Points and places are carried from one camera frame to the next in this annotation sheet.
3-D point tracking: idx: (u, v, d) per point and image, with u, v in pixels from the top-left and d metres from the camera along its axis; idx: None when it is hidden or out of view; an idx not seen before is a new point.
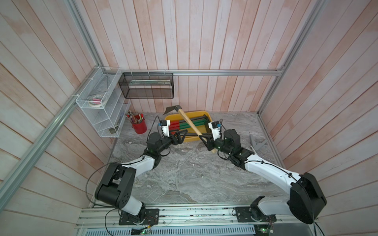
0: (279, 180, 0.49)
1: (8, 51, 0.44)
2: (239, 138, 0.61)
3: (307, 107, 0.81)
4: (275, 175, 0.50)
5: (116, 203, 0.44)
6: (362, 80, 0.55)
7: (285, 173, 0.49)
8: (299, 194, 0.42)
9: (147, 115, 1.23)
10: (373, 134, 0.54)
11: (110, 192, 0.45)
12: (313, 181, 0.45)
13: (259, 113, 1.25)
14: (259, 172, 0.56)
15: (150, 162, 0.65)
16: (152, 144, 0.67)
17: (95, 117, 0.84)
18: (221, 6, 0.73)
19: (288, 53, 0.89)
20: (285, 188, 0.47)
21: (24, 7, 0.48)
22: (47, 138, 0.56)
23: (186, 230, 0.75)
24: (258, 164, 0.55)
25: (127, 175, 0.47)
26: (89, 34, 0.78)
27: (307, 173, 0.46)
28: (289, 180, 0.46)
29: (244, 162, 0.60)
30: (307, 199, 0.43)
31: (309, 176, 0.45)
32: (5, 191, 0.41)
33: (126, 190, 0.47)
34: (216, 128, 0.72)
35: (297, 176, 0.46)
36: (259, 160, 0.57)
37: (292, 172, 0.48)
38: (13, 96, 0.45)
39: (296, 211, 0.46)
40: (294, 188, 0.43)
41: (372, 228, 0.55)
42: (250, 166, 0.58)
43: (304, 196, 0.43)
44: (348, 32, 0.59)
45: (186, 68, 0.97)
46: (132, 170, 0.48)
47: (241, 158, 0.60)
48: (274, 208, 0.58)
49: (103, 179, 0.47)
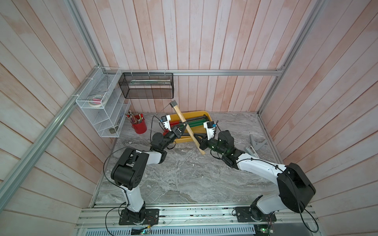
0: (267, 173, 0.51)
1: (8, 51, 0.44)
2: (233, 140, 0.63)
3: (307, 107, 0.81)
4: (263, 168, 0.52)
5: (130, 180, 0.49)
6: (362, 80, 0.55)
7: (272, 165, 0.52)
8: (285, 184, 0.44)
9: (147, 115, 1.23)
10: (373, 134, 0.54)
11: (125, 171, 0.50)
12: (299, 170, 0.47)
13: (259, 113, 1.25)
14: (250, 169, 0.59)
15: (158, 156, 0.71)
16: (156, 145, 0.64)
17: (96, 117, 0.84)
18: (221, 6, 0.73)
19: (288, 53, 0.89)
20: (274, 180, 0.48)
21: (23, 7, 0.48)
22: (48, 138, 0.56)
23: (186, 230, 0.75)
24: (248, 162, 0.58)
25: (144, 155, 0.53)
26: (89, 34, 0.78)
27: (293, 163, 0.48)
28: (276, 171, 0.48)
29: (236, 163, 0.63)
30: (293, 188, 0.45)
31: (292, 164, 0.48)
32: (5, 190, 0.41)
33: (140, 169, 0.53)
34: (211, 128, 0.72)
35: (282, 167, 0.49)
36: (248, 158, 0.60)
37: (279, 164, 0.51)
38: (13, 96, 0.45)
39: (287, 201, 0.47)
40: (280, 178, 0.45)
41: (373, 228, 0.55)
42: (241, 165, 0.61)
43: (290, 185, 0.45)
44: (348, 32, 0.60)
45: (186, 68, 0.97)
46: (146, 155, 0.54)
47: (234, 160, 0.63)
48: (271, 204, 0.58)
49: (120, 160, 0.53)
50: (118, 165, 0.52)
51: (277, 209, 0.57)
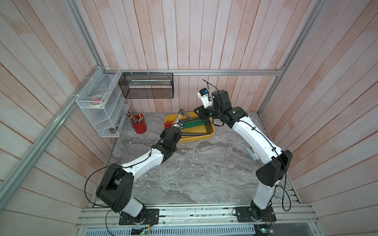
0: (261, 150, 0.51)
1: (8, 51, 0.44)
2: (226, 94, 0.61)
3: (307, 107, 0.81)
4: (260, 145, 0.50)
5: (112, 207, 0.43)
6: (362, 81, 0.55)
7: (270, 145, 0.50)
8: (274, 168, 0.46)
9: (147, 115, 1.23)
10: (373, 134, 0.54)
11: (107, 198, 0.45)
12: (290, 157, 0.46)
13: (259, 113, 1.25)
14: (245, 136, 0.55)
15: (158, 159, 0.60)
16: (172, 134, 0.65)
17: (96, 117, 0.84)
18: (221, 5, 0.73)
19: (288, 53, 0.89)
20: (264, 159, 0.50)
21: (23, 7, 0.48)
22: (48, 138, 0.56)
23: (186, 230, 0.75)
24: (247, 129, 0.54)
25: (124, 182, 0.44)
26: (89, 34, 0.78)
27: (289, 150, 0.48)
28: (271, 153, 0.49)
29: (235, 121, 0.55)
30: (277, 171, 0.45)
31: (288, 151, 0.49)
32: (4, 191, 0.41)
33: (123, 196, 0.45)
34: (205, 95, 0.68)
35: (279, 151, 0.49)
36: (250, 126, 0.54)
37: (276, 147, 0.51)
38: (13, 96, 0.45)
39: (260, 175, 0.53)
40: (273, 162, 0.47)
41: (373, 228, 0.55)
42: (238, 128, 0.55)
43: (277, 169, 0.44)
44: (348, 32, 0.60)
45: (186, 68, 0.97)
46: (131, 177, 0.45)
47: (232, 115, 0.56)
48: (261, 193, 0.61)
49: (103, 181, 0.46)
50: (102, 187, 0.46)
51: (268, 199, 0.62)
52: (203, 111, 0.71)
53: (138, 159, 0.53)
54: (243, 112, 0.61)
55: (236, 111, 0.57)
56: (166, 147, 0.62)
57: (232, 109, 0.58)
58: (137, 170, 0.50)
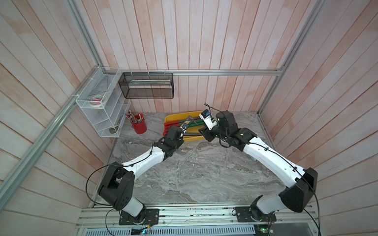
0: (281, 172, 0.46)
1: (8, 51, 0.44)
2: (232, 116, 0.56)
3: (307, 107, 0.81)
4: (279, 166, 0.46)
5: (114, 206, 0.44)
6: (362, 81, 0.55)
7: (290, 166, 0.46)
8: (302, 191, 0.40)
9: (147, 115, 1.23)
10: (373, 134, 0.54)
11: (109, 196, 0.45)
12: (315, 176, 0.43)
13: (259, 113, 1.25)
14: (260, 159, 0.51)
15: (159, 157, 0.60)
16: (173, 132, 0.66)
17: (96, 117, 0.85)
18: (221, 6, 0.73)
19: (288, 53, 0.89)
20: (288, 182, 0.45)
21: (23, 7, 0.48)
22: (48, 138, 0.56)
23: (187, 230, 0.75)
24: (261, 150, 0.50)
25: (125, 180, 0.44)
26: (88, 33, 0.78)
27: (312, 169, 0.44)
28: (294, 174, 0.44)
29: (244, 143, 0.52)
30: (305, 195, 0.42)
31: (311, 170, 0.44)
32: (5, 190, 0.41)
33: (124, 194, 0.46)
34: (207, 117, 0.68)
35: (301, 171, 0.44)
36: (262, 146, 0.51)
37: (297, 166, 0.45)
38: (13, 96, 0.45)
39: (286, 201, 0.47)
40: (299, 185, 0.41)
41: (372, 228, 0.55)
42: (250, 150, 0.52)
43: (305, 192, 0.42)
44: (348, 32, 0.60)
45: (186, 68, 0.97)
46: (132, 175, 0.45)
47: (240, 138, 0.54)
48: (271, 204, 0.59)
49: (104, 180, 0.46)
50: (103, 185, 0.46)
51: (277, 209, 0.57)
52: (207, 132, 0.69)
53: (140, 158, 0.53)
54: (252, 132, 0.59)
55: (244, 133, 0.55)
56: (168, 145, 0.65)
57: (239, 131, 0.57)
58: (138, 168, 0.50)
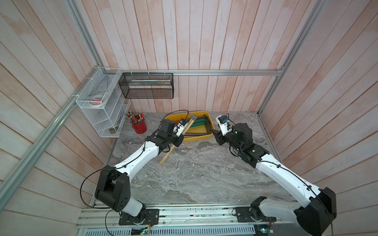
0: (295, 191, 0.45)
1: (8, 51, 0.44)
2: (250, 132, 0.56)
3: (307, 107, 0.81)
4: (292, 184, 0.46)
5: (113, 208, 0.44)
6: (362, 81, 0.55)
7: (303, 184, 0.45)
8: (318, 212, 0.40)
9: (147, 115, 1.23)
10: (373, 134, 0.54)
11: (107, 198, 0.44)
12: (332, 196, 0.42)
13: (259, 113, 1.25)
14: (273, 176, 0.51)
15: (153, 151, 0.58)
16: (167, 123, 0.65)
17: (96, 117, 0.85)
18: (221, 6, 0.73)
19: (288, 53, 0.89)
20: (302, 201, 0.44)
21: (23, 7, 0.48)
22: (48, 138, 0.56)
23: (187, 230, 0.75)
24: (272, 167, 0.51)
25: (119, 184, 0.43)
26: (88, 34, 0.78)
27: (329, 190, 0.42)
28: (308, 193, 0.43)
29: (257, 161, 0.54)
30: (323, 217, 0.41)
31: (328, 190, 0.42)
32: (4, 190, 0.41)
33: (121, 197, 0.45)
34: (223, 124, 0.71)
35: (316, 190, 0.43)
36: (274, 163, 0.52)
37: (311, 185, 0.44)
38: (13, 96, 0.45)
39: (303, 222, 0.45)
40: (314, 204, 0.40)
41: (372, 228, 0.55)
42: (262, 167, 0.54)
43: (322, 213, 0.41)
44: (348, 32, 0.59)
45: (186, 68, 0.97)
46: (125, 178, 0.43)
47: (252, 155, 0.55)
48: (276, 212, 0.58)
49: (99, 184, 0.45)
50: (100, 190, 0.45)
51: (280, 217, 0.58)
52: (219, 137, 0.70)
53: (132, 156, 0.51)
54: (265, 149, 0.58)
55: (257, 149, 0.57)
56: (161, 137, 0.62)
57: (252, 147, 0.59)
58: (132, 169, 0.48)
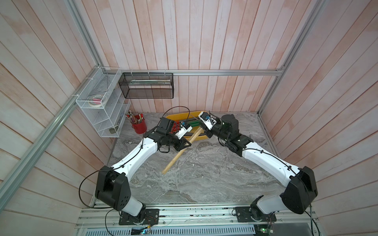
0: (277, 172, 0.48)
1: (8, 51, 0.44)
2: (236, 123, 0.58)
3: (307, 107, 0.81)
4: (274, 166, 0.48)
5: (114, 207, 0.44)
6: (362, 80, 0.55)
7: (284, 165, 0.48)
8: (298, 189, 0.42)
9: (147, 115, 1.23)
10: (373, 134, 0.54)
11: (109, 198, 0.44)
12: (310, 175, 0.45)
13: (259, 113, 1.25)
14: (256, 162, 0.55)
15: (152, 148, 0.57)
16: (166, 120, 0.65)
17: (95, 117, 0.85)
18: (221, 6, 0.73)
19: (288, 53, 0.89)
20: (283, 181, 0.46)
21: (23, 6, 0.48)
22: (47, 138, 0.56)
23: (187, 230, 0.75)
24: (256, 153, 0.53)
25: (118, 185, 0.42)
26: (88, 33, 0.78)
27: (305, 166, 0.46)
28: (288, 173, 0.45)
29: (242, 149, 0.57)
30: (303, 193, 0.44)
31: (307, 169, 0.45)
32: (4, 191, 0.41)
33: (121, 196, 0.45)
34: (207, 120, 0.70)
35: (296, 169, 0.46)
36: (258, 149, 0.55)
37: (291, 165, 0.47)
38: (13, 96, 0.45)
39: (287, 201, 0.47)
40: (293, 182, 0.43)
41: (372, 228, 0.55)
42: (247, 154, 0.56)
43: (301, 190, 0.43)
44: (348, 32, 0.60)
45: (186, 68, 0.97)
46: (125, 178, 0.43)
47: (238, 144, 0.58)
48: (272, 205, 0.58)
49: (98, 185, 0.45)
50: (99, 190, 0.45)
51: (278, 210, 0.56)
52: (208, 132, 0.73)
53: (130, 155, 0.50)
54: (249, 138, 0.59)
55: (242, 139, 0.60)
56: (160, 133, 0.61)
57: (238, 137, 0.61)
58: (129, 169, 0.47)
